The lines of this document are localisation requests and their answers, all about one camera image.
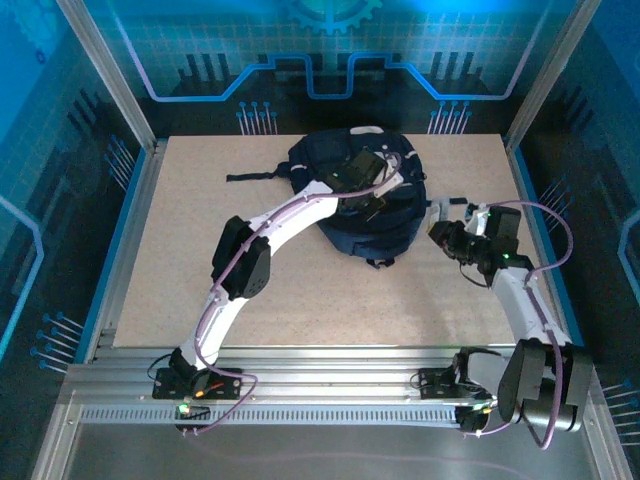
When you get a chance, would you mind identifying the navy blue backpack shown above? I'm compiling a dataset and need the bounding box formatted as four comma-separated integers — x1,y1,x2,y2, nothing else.
225,125,429,269

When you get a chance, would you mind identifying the small black control board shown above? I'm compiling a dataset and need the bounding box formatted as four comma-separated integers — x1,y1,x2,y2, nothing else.
457,404,496,435
174,403,212,422

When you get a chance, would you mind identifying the grey metal tray panel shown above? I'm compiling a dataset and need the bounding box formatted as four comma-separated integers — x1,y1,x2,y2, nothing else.
32,394,634,480

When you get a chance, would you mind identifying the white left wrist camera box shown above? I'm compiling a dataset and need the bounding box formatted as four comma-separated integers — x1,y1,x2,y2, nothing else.
372,153,404,196

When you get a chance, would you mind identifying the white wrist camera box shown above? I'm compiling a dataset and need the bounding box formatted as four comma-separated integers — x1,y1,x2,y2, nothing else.
372,153,404,196
463,202,490,236

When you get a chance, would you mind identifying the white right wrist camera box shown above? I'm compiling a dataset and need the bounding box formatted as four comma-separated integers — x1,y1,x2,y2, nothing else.
463,202,490,236

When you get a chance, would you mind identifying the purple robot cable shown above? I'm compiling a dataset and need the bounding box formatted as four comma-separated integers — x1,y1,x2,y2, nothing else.
462,199,574,451
144,152,404,436

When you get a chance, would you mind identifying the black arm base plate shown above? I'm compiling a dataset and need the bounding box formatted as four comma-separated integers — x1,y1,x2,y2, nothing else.
152,367,242,401
418,367,510,401

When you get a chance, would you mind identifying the aluminium frame post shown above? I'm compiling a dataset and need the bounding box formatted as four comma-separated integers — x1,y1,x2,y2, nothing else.
503,0,603,152
55,0,160,152

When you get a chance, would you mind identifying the aluminium mounting rail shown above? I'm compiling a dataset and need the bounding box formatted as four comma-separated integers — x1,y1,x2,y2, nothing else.
64,344,601,407

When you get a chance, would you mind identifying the slotted grey cable duct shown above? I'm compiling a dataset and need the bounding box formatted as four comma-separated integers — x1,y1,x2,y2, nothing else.
79,405,464,427

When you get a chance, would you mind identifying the aluminium table side rail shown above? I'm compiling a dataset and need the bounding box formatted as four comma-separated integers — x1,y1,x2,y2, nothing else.
82,139,169,364

